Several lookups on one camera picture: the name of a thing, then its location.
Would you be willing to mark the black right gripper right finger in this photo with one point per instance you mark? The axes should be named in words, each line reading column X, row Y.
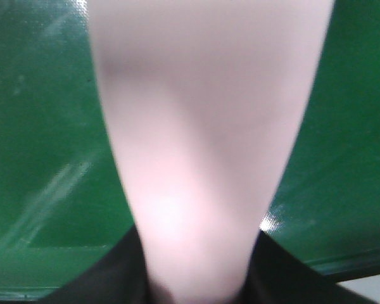
column 276, row 276

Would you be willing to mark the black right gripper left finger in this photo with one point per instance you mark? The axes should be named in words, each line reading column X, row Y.
column 120, row 276

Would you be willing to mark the pink brush with black bristles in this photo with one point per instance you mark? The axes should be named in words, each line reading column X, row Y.
column 203, row 101

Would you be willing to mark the green conveyor belt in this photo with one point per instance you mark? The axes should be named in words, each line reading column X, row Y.
column 61, row 205

